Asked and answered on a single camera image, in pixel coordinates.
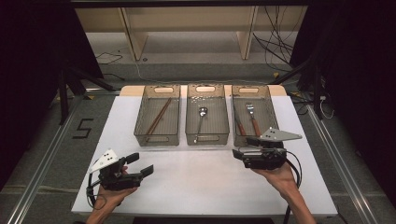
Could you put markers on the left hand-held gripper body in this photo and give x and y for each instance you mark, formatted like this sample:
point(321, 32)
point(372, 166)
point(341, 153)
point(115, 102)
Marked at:
point(116, 180)

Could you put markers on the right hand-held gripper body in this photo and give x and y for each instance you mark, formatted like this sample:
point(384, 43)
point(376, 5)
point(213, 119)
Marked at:
point(264, 158)

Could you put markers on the grey transparent plastic bin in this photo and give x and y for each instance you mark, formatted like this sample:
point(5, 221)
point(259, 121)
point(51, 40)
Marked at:
point(214, 124)
point(166, 130)
point(267, 112)

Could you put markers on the brown wooden chopstick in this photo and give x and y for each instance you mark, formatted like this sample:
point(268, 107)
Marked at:
point(158, 115)
point(161, 115)

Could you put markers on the metal spoon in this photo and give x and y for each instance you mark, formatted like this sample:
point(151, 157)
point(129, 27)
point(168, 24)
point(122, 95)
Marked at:
point(203, 111)

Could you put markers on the person's left hand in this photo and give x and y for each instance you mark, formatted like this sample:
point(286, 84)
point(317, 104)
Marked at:
point(110, 200)

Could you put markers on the person's right hand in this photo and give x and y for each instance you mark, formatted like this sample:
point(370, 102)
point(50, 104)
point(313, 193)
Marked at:
point(281, 180)

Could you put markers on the white table cover sheet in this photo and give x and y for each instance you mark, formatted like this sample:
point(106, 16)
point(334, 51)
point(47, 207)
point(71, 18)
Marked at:
point(193, 180)

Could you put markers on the black metal stand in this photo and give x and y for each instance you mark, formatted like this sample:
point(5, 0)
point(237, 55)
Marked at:
point(317, 93)

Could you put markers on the black tripod stand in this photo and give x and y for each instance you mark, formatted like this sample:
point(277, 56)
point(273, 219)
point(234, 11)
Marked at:
point(63, 99)

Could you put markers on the black curtain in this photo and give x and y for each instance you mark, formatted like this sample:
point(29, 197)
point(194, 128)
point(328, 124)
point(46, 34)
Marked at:
point(31, 77)
point(358, 77)

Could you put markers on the light wooden shelf unit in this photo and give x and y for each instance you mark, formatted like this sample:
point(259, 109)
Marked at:
point(190, 18)

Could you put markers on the aluminium floor rail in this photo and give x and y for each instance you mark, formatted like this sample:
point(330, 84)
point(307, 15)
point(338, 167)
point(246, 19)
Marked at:
point(40, 177)
point(342, 161)

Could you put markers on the black frame bar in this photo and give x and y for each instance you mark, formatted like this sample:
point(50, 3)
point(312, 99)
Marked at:
point(186, 3)

